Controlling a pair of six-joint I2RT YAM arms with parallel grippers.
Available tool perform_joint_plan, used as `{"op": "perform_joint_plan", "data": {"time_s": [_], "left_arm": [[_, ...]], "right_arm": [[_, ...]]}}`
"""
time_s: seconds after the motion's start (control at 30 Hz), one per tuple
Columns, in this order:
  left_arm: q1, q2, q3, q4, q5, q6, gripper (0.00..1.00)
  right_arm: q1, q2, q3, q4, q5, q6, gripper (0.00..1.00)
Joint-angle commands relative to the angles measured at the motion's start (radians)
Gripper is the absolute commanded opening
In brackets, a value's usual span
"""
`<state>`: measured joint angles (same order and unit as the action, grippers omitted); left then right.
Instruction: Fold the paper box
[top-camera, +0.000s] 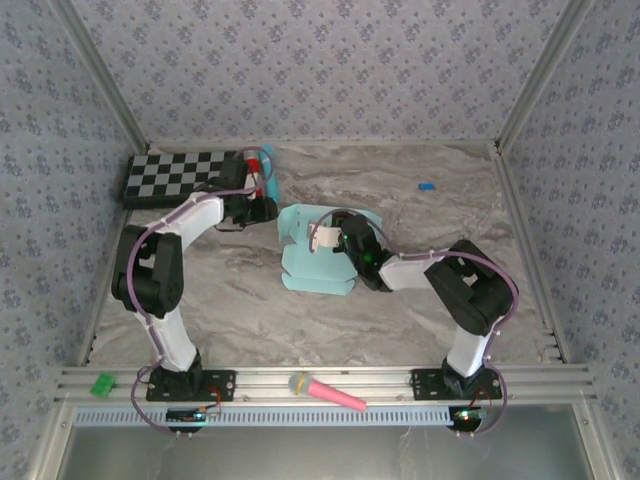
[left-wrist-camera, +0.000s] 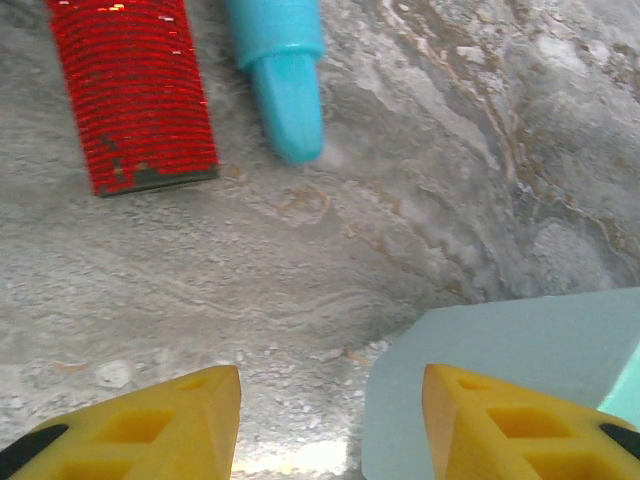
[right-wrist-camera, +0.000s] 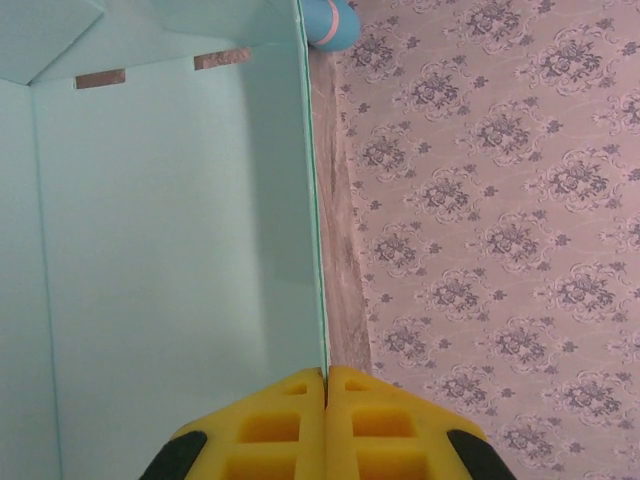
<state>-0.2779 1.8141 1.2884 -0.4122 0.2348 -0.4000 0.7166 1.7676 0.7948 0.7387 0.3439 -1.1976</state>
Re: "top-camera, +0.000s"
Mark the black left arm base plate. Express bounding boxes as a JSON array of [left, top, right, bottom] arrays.
[[145, 368, 237, 403]]

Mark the red glitter tube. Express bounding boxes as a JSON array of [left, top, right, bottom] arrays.
[[246, 154, 264, 201]]

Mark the grey slotted cable duct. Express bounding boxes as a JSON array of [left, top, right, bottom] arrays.
[[73, 405, 454, 427]]

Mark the light blue paper box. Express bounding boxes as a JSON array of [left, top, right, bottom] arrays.
[[277, 203, 386, 297]]

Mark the black and grey chessboard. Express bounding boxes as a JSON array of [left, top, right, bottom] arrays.
[[118, 151, 246, 211]]

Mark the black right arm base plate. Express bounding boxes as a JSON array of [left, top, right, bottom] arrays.
[[410, 368, 503, 402]]

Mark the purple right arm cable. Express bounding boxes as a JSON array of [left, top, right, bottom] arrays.
[[310, 208, 520, 439]]

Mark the teal toy microphone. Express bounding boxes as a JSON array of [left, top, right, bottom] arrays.
[[262, 144, 280, 204]]

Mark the aluminium mounting rail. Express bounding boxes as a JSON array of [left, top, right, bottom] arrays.
[[53, 364, 599, 405]]

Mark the aluminium rear rail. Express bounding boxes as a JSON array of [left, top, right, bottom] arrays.
[[147, 139, 501, 150]]

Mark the green toy block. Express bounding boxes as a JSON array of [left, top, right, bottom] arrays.
[[89, 373, 116, 399]]

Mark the aluminium corner post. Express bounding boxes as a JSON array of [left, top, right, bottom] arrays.
[[493, 0, 597, 154], [49, 0, 151, 154]]

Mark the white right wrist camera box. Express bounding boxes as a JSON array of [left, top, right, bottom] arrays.
[[306, 221, 345, 250]]

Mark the pink toy microphone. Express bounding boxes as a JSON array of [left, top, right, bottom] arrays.
[[288, 371, 368, 412]]

